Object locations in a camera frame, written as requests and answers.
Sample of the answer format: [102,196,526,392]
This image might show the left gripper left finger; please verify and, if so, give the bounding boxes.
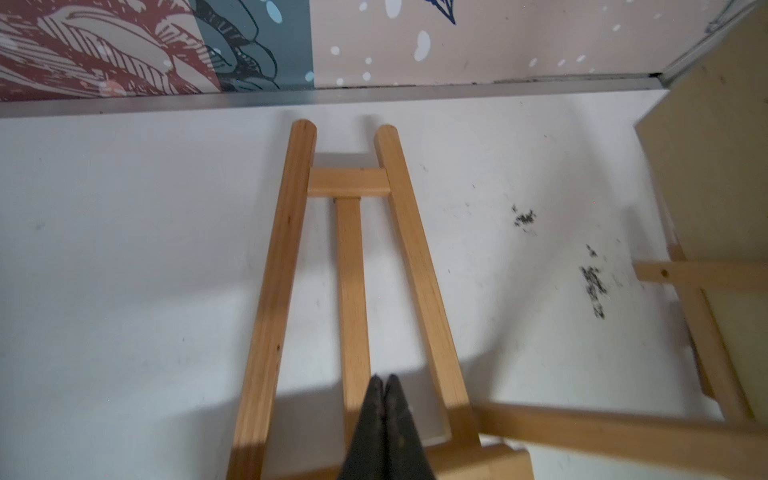
[338,375,386,480]

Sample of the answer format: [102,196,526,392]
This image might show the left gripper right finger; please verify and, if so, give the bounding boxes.
[384,375,436,480]

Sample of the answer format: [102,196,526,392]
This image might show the wooden easel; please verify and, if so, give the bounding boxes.
[227,119,533,479]
[470,242,768,480]

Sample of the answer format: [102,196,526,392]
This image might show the right plywood board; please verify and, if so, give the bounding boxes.
[634,2,767,423]

